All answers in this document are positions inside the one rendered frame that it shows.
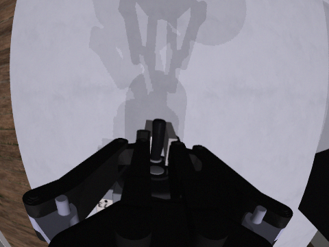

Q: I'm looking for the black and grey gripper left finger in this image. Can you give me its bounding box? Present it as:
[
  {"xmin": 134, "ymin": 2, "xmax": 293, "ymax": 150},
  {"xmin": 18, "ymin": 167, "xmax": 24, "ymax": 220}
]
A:
[{"xmin": 22, "ymin": 120, "xmax": 153, "ymax": 247}]

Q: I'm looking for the grey bench vise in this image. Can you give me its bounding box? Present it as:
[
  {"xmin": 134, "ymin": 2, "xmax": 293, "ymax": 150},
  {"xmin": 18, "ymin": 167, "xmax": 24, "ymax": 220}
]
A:
[{"xmin": 96, "ymin": 119, "xmax": 171, "ymax": 212}]

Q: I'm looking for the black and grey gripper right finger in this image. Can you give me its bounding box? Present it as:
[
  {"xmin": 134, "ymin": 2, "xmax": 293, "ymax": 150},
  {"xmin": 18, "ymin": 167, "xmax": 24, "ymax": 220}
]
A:
[{"xmin": 163, "ymin": 122, "xmax": 293, "ymax": 247}]

